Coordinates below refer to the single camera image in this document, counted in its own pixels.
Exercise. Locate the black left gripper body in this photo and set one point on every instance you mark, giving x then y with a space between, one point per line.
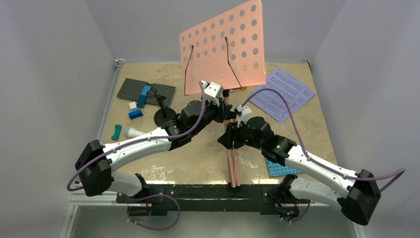
217 112

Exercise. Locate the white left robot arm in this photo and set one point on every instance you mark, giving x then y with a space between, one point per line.
97 166

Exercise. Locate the pink music stand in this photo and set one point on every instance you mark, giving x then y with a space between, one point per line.
227 50

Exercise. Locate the black microphone stand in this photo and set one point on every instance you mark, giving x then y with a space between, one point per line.
164 114

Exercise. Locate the white microphone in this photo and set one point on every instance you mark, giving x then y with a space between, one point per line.
131 132

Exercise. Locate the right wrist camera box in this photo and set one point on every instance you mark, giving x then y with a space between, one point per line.
244 114

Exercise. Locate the colourful brick toy car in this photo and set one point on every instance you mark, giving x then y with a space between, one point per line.
237 89

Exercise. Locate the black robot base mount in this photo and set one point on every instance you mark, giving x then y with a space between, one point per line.
266 199

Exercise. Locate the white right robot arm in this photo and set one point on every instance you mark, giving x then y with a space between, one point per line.
356 193

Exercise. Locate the light blue building baseplate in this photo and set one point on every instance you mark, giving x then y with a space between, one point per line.
277 170

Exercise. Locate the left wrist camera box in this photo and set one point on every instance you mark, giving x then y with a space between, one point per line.
213 92

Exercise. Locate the teal arch block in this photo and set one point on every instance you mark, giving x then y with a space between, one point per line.
117 132

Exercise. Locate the blue and white brick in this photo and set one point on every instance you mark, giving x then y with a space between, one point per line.
135 112

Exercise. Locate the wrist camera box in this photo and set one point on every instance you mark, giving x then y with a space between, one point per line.
244 114
213 92

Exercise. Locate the blue brick column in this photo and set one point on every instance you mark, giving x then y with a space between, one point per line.
143 96

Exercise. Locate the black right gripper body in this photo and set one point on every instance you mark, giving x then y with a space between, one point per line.
240 136

